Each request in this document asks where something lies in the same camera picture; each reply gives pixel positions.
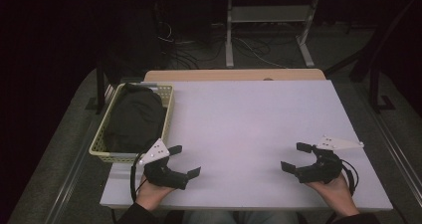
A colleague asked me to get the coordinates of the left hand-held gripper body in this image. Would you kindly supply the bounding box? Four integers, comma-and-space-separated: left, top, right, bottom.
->
138, 137, 189, 191

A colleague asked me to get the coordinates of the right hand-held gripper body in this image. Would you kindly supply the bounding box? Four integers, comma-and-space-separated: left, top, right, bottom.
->
293, 134, 365, 185

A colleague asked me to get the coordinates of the person's left hand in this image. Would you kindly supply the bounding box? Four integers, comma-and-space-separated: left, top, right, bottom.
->
135, 175, 177, 213

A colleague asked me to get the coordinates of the person's right hand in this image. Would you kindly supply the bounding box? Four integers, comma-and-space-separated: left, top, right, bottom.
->
305, 173, 361, 218

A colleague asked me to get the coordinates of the dark cloth bag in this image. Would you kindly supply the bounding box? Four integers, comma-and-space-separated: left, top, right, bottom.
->
103, 83, 166, 154

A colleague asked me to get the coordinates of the cream plastic basket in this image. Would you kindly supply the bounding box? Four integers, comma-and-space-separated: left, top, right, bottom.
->
89, 82, 175, 164

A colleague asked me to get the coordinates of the wooden desk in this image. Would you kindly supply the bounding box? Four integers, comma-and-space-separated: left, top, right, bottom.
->
143, 68, 327, 83

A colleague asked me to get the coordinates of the black metal stand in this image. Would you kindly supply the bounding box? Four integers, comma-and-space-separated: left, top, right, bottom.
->
85, 49, 112, 115

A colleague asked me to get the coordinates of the white metal stand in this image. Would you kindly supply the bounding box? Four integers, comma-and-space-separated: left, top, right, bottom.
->
224, 0, 321, 69

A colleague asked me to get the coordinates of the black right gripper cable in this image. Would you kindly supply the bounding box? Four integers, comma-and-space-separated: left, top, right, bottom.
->
340, 158, 360, 197

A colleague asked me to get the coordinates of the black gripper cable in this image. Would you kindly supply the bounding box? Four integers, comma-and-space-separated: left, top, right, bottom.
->
129, 150, 149, 204
340, 158, 360, 197

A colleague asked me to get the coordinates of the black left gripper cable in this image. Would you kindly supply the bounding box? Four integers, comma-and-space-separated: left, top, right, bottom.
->
129, 150, 149, 204

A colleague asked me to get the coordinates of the black metal frame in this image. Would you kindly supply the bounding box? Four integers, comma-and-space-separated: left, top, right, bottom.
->
322, 0, 422, 114

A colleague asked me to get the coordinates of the black floor cable tangle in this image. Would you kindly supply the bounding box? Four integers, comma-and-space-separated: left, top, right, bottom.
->
154, 18, 233, 70

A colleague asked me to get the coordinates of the white floor cable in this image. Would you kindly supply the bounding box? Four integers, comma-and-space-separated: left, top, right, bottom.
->
233, 37, 289, 70

